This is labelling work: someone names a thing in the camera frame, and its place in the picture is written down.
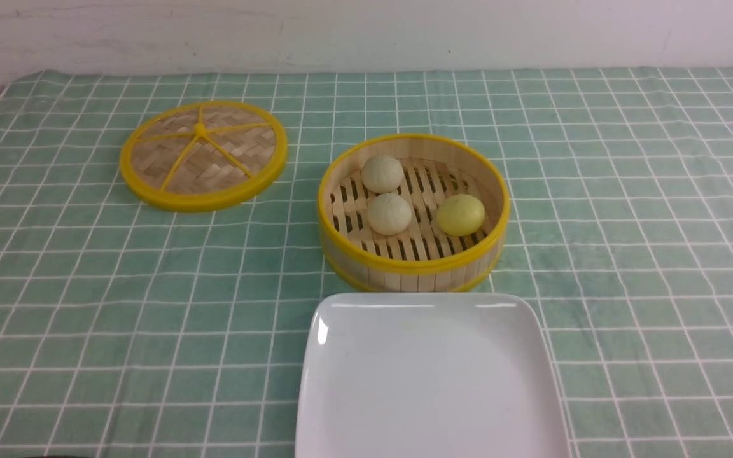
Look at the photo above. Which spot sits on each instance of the green checkered tablecloth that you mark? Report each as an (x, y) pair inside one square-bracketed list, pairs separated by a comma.
[(128, 331)]

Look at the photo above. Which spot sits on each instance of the yellow-rimmed bamboo steamer lid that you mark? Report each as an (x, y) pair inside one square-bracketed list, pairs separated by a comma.
[(204, 157)]

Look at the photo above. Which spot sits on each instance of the yellow steamed bun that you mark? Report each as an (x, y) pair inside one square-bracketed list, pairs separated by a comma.
[(460, 215)]

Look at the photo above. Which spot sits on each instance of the white steamed bun front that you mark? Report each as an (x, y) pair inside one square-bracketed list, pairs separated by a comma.
[(389, 214)]

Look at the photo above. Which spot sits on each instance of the white steamed bun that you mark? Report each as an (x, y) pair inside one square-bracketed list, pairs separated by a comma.
[(382, 174), (389, 214)]

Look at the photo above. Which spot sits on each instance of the white square plate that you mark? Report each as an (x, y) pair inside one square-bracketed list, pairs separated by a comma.
[(428, 375)]

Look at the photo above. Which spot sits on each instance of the yellow-rimmed bamboo steamer basket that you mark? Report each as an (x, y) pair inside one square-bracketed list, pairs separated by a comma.
[(422, 259)]

